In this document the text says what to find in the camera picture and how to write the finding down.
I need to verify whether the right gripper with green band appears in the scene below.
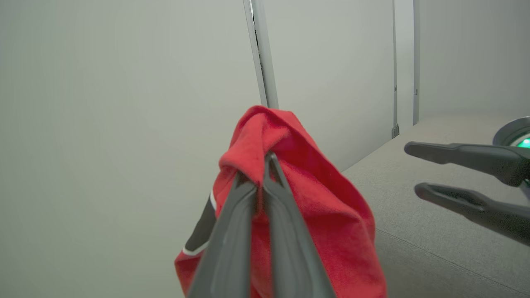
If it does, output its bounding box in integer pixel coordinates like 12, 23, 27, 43
404, 116, 530, 247

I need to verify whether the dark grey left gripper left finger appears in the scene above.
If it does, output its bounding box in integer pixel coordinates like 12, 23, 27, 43
187, 171, 259, 298

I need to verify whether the wide grey metal wall post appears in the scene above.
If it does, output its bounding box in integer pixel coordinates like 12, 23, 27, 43
243, 0, 279, 109

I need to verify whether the thin grey wall trim strip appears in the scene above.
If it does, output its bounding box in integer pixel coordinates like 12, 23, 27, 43
391, 0, 400, 139

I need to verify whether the grey wall corner trim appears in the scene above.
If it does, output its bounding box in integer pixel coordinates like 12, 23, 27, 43
412, 0, 421, 125

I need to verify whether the grey fabric sofa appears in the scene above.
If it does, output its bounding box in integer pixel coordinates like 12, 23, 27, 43
342, 115, 530, 298

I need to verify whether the red garment with black panel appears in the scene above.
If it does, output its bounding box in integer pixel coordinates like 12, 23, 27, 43
174, 105, 388, 298

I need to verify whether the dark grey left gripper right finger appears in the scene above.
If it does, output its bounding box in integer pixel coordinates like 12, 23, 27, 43
262, 151, 337, 298

